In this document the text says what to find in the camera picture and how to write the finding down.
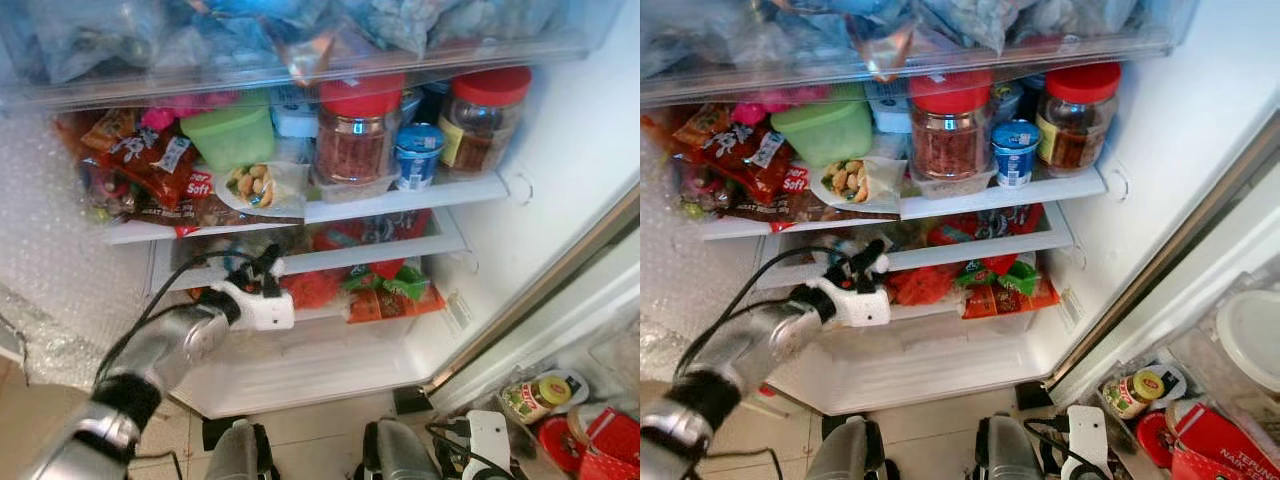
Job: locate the white labelled tub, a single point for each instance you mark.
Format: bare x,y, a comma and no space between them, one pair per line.
295,118
888,110

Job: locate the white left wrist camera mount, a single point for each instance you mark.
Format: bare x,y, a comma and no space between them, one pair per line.
865,308
268,312

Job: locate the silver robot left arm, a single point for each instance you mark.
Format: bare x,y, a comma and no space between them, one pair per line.
750,345
170,345

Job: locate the red round lid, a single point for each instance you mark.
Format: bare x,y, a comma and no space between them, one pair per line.
1157,438
560,442

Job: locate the fridge body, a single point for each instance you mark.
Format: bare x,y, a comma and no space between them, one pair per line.
560,130
1170,130

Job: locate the green plastic container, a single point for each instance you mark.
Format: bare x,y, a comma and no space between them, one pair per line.
230,135
825,130

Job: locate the dark-edged fridge door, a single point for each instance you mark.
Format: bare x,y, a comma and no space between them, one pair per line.
560,290
1200,250

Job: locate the red carton package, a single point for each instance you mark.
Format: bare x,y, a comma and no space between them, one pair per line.
610,445
1225,445

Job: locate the red printed food packet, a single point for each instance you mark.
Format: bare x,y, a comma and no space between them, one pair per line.
985,225
370,230

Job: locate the clear plastic fridge drawer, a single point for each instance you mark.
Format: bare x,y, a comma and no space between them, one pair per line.
1150,40
560,55

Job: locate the pink plastic item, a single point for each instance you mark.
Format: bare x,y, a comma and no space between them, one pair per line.
758,110
168,112

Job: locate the wide white fridge shelf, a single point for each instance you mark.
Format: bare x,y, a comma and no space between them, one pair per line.
1000,197
400,200

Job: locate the clear plastic food box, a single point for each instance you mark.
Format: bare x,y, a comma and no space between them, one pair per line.
950,185
355,188

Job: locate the red snack packet white script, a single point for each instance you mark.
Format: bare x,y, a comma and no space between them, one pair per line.
140,165
740,160

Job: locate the yellow-lid jar green label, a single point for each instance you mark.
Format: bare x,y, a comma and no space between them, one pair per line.
535,400
1135,393

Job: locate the narrow white fridge shelf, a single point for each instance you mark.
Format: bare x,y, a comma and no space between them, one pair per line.
330,260
930,257

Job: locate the clear bag of frozen food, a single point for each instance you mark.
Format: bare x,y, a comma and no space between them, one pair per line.
90,35
400,20
985,20
1090,15
700,30
510,15

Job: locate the clear bubble wrap sheet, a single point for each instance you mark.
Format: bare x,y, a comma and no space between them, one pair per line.
50,250
670,260

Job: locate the black fridge foot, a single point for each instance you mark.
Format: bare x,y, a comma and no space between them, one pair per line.
412,400
1033,395

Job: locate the white crisper drawer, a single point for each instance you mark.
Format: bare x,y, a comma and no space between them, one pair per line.
330,360
930,355

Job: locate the dark brown flat packet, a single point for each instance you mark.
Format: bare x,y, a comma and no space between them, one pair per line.
790,207
195,210

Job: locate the red mesh bag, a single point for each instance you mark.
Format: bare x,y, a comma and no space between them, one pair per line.
312,288
920,284

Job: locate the red-lid jar of red flakes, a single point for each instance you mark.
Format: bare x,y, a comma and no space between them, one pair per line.
358,140
950,138

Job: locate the green and red packet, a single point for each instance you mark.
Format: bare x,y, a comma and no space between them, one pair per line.
385,280
998,272

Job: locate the orange snack packet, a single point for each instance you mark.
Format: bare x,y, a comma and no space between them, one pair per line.
95,128
685,125

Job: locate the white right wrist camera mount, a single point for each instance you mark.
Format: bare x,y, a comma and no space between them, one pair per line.
490,440
1088,435

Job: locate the blue white yogurt cup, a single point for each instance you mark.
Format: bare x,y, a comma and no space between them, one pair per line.
1016,155
420,158

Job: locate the copper foil packet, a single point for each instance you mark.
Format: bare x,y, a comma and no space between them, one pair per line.
882,55
312,62

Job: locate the white round lid container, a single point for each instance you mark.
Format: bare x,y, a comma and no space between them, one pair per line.
1250,340

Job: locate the red-lid jar yellow label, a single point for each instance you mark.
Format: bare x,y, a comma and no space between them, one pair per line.
1078,120
485,125

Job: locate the black silver robot right leg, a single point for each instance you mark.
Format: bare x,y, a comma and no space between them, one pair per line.
400,455
1010,455

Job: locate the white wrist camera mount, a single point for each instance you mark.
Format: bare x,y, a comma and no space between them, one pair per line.
268,312
490,440
865,308
1088,435

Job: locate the flat orange packet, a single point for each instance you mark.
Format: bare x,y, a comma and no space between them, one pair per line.
1010,300
395,305

